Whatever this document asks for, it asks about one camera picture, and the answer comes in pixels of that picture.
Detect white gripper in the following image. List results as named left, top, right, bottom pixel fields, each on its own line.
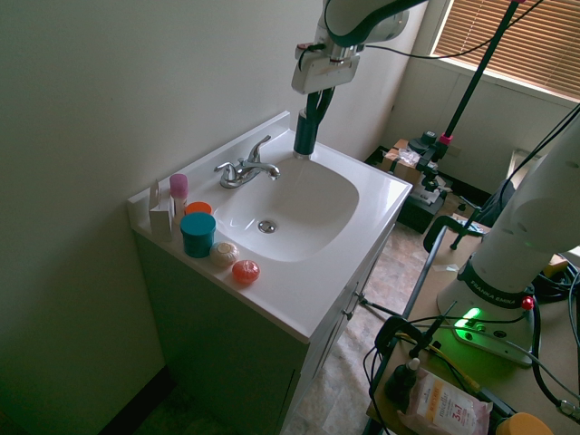
left=290, top=48, right=362, bottom=126

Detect black chrome sanitizer pump bottle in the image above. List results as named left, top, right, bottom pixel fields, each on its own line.
left=292, top=107, right=324, bottom=161

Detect brown cardboard box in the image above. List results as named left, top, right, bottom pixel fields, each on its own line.
left=380, top=137, right=425, bottom=183

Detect black equipment case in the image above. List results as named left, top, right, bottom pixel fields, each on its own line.
left=395, top=175, right=455, bottom=235

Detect orange lid jar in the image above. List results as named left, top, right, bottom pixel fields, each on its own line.
left=183, top=200, right=214, bottom=219

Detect pink cap bottle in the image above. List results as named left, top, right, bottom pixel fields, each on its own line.
left=169, top=172, right=190, bottom=217

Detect black metal C-clamp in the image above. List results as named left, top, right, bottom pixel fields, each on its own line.
left=423, top=214, right=484, bottom=251
left=374, top=300, right=457, bottom=360

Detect cream round soap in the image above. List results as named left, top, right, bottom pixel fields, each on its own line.
left=208, top=241, right=240, bottom=267

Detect teal round jar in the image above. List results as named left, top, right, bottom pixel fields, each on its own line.
left=179, top=211, right=218, bottom=260

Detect pink round soap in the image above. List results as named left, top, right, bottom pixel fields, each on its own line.
left=231, top=258, right=262, bottom=287

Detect white vanity sink top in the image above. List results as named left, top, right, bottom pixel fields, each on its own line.
left=126, top=110, right=415, bottom=343

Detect white cardboard box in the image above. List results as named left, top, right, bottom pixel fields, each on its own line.
left=148, top=179, right=176, bottom=243

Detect brown window blinds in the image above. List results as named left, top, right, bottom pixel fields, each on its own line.
left=430, top=0, right=580, bottom=103

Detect black tripod leg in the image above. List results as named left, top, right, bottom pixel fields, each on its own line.
left=359, top=295, right=407, bottom=319

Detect gray vanity cabinet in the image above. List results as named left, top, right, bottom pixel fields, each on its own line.
left=132, top=221, right=396, bottom=435

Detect dark dropper bottle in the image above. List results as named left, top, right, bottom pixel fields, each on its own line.
left=384, top=357, right=423, bottom=405

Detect pink wipes package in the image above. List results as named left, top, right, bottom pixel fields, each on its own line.
left=398, top=366, right=496, bottom=435

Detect black baseboard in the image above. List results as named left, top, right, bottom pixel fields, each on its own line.
left=88, top=365, right=179, bottom=435

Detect orange round object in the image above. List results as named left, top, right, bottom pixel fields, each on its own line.
left=502, top=411, right=555, bottom=435

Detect chrome two-handle faucet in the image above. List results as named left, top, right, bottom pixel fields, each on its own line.
left=213, top=134, right=283, bottom=190

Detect black camera stand pole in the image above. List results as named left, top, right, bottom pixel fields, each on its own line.
left=436, top=0, right=527, bottom=251

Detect yellow cable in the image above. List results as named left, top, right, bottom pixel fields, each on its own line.
left=429, top=343, right=482, bottom=392

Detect thick black cable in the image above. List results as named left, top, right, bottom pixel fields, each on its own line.
left=527, top=271, right=580, bottom=414

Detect gray cable with metal connector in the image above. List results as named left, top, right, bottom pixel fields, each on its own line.
left=470, top=325, right=580, bottom=416

